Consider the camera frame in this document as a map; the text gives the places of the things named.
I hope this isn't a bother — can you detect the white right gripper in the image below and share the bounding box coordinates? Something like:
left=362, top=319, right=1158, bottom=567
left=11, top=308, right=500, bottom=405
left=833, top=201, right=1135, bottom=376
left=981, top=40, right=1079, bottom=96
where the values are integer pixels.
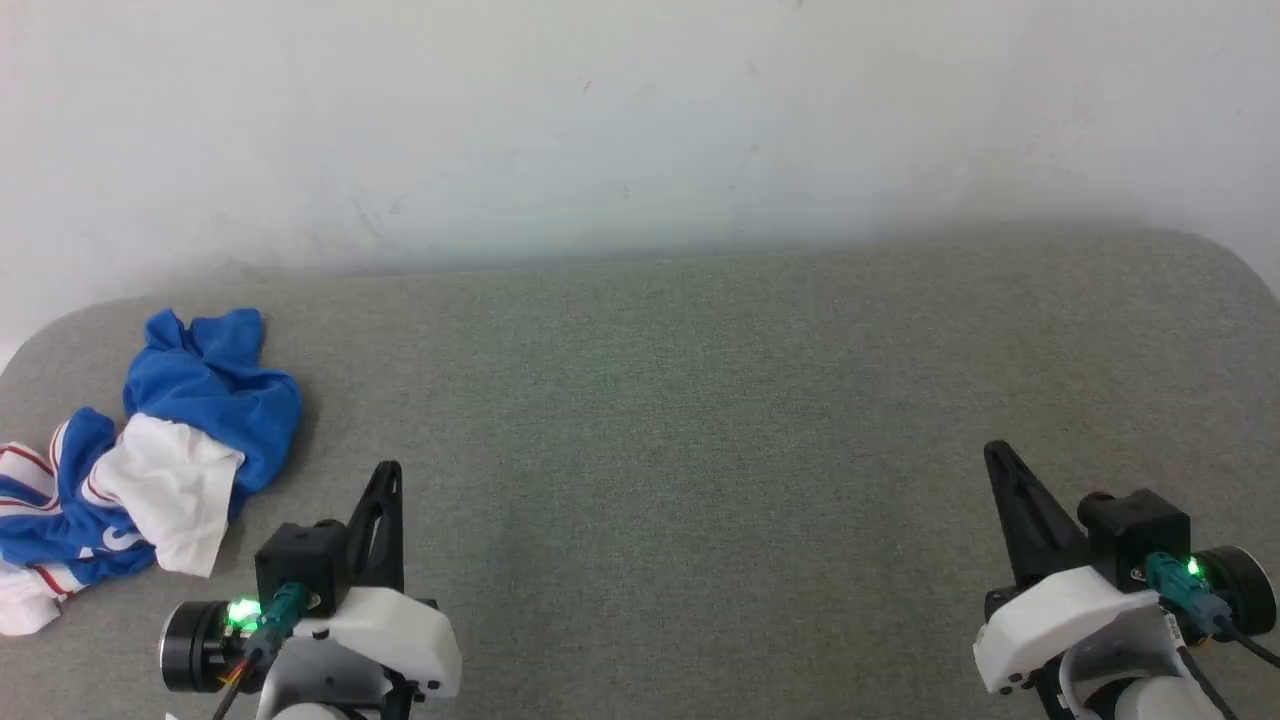
left=974, top=439, right=1162, bottom=696

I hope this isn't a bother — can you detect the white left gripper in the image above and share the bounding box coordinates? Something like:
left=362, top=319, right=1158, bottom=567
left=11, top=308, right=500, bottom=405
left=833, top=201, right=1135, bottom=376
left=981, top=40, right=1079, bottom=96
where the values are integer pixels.
left=290, top=460, right=464, bottom=701

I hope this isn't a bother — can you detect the blue white sports shirt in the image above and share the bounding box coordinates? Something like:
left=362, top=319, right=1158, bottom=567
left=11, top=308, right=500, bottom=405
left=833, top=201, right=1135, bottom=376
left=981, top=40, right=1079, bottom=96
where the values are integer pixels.
left=0, top=307, right=303, bottom=638

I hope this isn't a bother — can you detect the grey fabric sofa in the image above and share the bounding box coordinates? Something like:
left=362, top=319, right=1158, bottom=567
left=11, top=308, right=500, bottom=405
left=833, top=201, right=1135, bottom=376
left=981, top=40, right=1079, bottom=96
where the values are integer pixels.
left=0, top=228, right=1280, bottom=720

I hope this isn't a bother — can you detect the right camera cable teal plug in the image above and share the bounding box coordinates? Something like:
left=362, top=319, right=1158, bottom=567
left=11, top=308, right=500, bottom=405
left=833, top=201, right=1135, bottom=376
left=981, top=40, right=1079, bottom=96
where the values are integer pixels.
left=1144, top=552, right=1280, bottom=668

